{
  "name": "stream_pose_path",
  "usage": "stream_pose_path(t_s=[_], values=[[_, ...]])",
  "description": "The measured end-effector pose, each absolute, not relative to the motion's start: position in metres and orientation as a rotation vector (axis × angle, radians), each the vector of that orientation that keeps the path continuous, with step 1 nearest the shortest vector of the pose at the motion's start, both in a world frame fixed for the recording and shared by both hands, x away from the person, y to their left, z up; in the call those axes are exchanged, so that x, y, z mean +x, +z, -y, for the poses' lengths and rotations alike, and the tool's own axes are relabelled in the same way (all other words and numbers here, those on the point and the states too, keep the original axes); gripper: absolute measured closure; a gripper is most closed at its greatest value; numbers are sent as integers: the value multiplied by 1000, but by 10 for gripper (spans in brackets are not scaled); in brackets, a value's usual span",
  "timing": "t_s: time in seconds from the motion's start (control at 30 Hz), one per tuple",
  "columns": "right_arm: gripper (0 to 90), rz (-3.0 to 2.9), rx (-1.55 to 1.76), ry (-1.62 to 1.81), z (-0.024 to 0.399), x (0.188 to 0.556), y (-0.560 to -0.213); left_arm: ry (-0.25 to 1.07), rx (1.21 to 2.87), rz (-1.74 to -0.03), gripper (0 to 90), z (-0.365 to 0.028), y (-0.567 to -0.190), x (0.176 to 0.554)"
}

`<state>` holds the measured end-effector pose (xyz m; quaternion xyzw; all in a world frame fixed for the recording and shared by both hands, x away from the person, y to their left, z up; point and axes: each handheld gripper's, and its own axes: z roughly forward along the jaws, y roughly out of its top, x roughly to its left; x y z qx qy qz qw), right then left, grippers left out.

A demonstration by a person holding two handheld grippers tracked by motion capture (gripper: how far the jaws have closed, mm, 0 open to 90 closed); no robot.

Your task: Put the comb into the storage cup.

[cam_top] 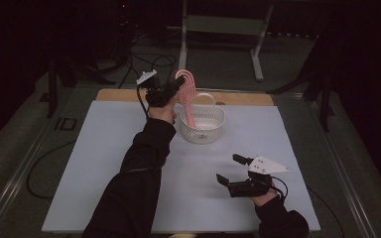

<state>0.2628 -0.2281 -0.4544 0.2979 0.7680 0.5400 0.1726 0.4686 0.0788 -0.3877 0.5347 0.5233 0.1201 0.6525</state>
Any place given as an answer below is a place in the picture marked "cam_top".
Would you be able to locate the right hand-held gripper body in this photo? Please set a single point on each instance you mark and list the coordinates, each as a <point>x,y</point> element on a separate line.
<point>254,180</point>

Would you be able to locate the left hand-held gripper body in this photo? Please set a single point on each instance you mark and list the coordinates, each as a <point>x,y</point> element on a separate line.
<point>155,92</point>

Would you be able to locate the white slotted plastic basket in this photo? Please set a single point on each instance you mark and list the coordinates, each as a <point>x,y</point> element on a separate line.
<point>208,130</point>

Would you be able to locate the person's right hand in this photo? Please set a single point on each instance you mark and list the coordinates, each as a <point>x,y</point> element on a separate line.
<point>263,199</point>

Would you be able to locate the person's left hand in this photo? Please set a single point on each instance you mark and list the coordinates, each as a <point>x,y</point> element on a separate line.
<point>162,112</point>

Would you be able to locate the pale grey table mat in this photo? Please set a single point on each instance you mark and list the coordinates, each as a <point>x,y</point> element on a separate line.
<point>218,198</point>

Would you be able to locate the grey metal stand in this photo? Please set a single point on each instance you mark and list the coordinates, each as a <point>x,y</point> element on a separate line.
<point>225,24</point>

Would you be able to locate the dark stand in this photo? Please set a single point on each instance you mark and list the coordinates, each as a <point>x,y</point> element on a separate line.
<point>322,95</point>
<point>54,86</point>

